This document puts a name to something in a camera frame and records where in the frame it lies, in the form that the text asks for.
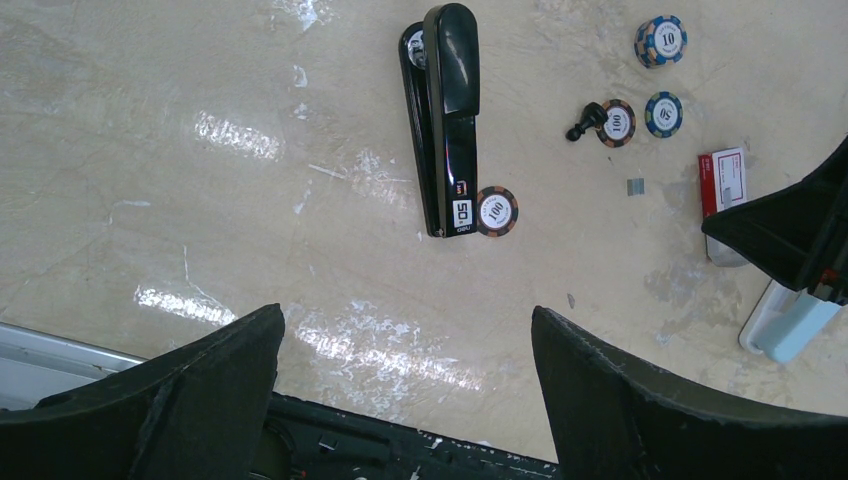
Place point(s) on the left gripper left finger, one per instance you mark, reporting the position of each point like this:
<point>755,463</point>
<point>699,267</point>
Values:
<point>193,413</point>

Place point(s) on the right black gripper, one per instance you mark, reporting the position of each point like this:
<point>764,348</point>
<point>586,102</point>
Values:
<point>798,235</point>

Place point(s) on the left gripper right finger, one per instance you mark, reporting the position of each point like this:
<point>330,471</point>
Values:
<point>614,415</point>

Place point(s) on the light blue stapler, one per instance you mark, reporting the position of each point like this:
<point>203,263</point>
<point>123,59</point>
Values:
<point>783,322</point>

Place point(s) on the red white staple box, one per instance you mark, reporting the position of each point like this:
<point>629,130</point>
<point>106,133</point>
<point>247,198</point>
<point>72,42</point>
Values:
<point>722,180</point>

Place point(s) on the black stapler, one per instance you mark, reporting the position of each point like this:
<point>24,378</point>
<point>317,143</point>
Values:
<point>440,67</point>

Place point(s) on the brown poker chip middle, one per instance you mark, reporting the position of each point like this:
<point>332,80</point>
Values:
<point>620,126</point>

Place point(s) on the brown poker chip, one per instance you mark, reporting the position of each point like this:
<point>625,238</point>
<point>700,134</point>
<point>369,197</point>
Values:
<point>497,211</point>
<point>620,126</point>

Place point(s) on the blue poker chip stack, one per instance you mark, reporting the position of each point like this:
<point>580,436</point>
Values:
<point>660,41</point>

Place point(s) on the small black peg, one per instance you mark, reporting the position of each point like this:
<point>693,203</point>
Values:
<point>593,116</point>

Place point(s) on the brown poker chip front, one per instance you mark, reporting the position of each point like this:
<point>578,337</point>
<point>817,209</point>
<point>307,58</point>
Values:
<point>497,211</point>

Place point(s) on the aluminium rail frame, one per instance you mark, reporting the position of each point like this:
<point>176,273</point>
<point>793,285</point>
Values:
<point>36,365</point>

